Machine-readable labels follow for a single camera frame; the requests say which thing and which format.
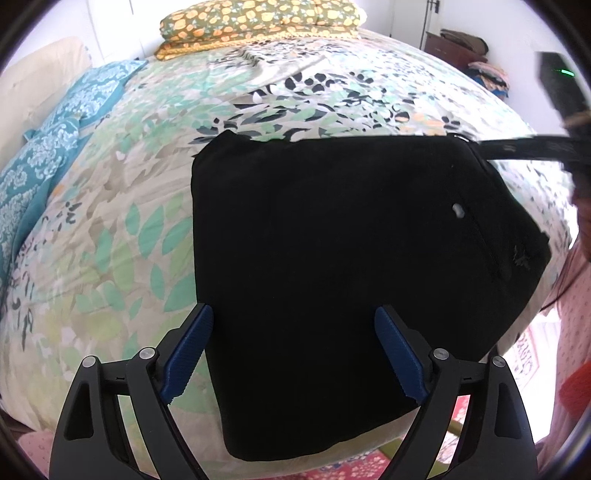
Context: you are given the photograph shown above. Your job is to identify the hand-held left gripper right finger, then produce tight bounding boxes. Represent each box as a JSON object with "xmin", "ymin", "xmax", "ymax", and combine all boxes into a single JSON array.
[{"xmin": 374, "ymin": 305, "xmax": 539, "ymax": 480}]

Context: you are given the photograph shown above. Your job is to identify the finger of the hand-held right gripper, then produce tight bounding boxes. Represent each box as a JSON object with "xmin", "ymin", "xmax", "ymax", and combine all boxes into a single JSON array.
[{"xmin": 475, "ymin": 134, "xmax": 575, "ymax": 163}]

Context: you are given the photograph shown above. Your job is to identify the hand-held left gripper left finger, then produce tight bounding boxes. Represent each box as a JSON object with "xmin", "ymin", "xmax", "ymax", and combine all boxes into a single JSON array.
[{"xmin": 48, "ymin": 302, "xmax": 215, "ymax": 480}]

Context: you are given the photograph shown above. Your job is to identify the black pants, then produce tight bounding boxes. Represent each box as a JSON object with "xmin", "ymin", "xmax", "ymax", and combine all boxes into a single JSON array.
[{"xmin": 190, "ymin": 130, "xmax": 552, "ymax": 462}]

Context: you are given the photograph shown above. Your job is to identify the pile of colourful clothes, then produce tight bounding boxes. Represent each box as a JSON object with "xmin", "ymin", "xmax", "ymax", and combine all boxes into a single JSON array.
[{"xmin": 467, "ymin": 60, "xmax": 511, "ymax": 100}]

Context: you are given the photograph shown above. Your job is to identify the brown folded cloth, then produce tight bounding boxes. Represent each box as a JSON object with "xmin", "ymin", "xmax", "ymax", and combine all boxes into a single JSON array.
[{"xmin": 438, "ymin": 28, "xmax": 490, "ymax": 54}]

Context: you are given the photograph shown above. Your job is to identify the wooden cabinet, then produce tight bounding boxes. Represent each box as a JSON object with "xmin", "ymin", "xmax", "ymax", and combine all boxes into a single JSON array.
[{"xmin": 425, "ymin": 30, "xmax": 490, "ymax": 75}]

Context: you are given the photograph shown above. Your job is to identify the red patterned rug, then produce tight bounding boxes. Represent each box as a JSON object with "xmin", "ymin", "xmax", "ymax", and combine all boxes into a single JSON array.
[{"xmin": 291, "ymin": 397, "xmax": 474, "ymax": 480}]

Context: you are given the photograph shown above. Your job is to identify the white printed bag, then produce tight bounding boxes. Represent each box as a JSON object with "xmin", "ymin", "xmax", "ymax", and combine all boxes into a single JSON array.
[{"xmin": 505, "ymin": 323, "xmax": 560, "ymax": 395}]

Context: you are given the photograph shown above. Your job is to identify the floral leaf print bedspread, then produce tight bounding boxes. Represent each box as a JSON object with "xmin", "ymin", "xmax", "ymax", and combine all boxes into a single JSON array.
[{"xmin": 0, "ymin": 28, "xmax": 580, "ymax": 444}]

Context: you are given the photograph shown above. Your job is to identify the person's pink dotted garment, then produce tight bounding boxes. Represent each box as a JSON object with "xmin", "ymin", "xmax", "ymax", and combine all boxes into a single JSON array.
[{"xmin": 536, "ymin": 247, "xmax": 591, "ymax": 464}]

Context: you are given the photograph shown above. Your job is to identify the orange red cloth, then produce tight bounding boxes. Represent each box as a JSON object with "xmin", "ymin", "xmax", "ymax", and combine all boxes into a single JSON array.
[{"xmin": 558, "ymin": 367, "xmax": 591, "ymax": 418}]

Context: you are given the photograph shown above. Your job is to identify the teal patterned pillow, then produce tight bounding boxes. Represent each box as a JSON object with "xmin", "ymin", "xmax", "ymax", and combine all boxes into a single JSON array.
[
  {"xmin": 0, "ymin": 117, "xmax": 84, "ymax": 289},
  {"xmin": 23, "ymin": 59, "xmax": 148, "ymax": 144}
]

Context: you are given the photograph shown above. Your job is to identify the yellow floral folded blanket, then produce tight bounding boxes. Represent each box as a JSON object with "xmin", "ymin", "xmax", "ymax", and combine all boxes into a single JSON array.
[{"xmin": 154, "ymin": 0, "xmax": 362, "ymax": 62}]

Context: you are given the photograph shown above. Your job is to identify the cream pillow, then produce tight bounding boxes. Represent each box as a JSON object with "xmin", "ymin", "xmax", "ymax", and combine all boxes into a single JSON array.
[{"xmin": 0, "ymin": 37, "xmax": 93, "ymax": 162}]

